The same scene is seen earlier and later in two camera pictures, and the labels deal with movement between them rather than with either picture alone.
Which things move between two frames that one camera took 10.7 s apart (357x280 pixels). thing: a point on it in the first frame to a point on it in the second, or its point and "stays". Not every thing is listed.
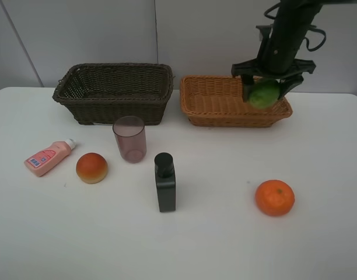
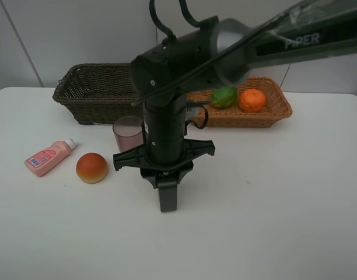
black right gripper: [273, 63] to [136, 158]
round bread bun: [91, 168] stays
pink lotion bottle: [42, 163] stays
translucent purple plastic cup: [130, 133] stays
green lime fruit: [264, 93] to [224, 97]
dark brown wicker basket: [100, 92] stays
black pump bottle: [165, 173] stays
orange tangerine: [274, 198] to [252, 100]
